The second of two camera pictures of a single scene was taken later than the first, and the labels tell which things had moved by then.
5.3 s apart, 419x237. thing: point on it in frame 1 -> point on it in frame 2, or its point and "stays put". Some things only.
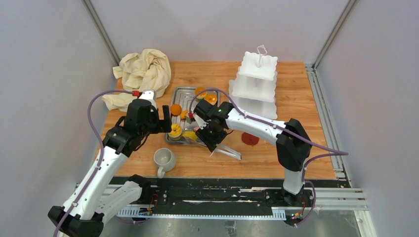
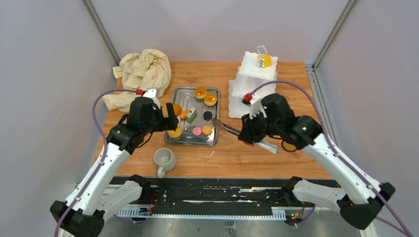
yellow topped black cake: [176, 131] stays put
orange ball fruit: [175, 109] stays put
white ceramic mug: [165, 159] stays put
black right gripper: [211, 142] -> [248, 133]
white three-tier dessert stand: [254, 89] stays put
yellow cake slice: [190, 134] -> [265, 60]
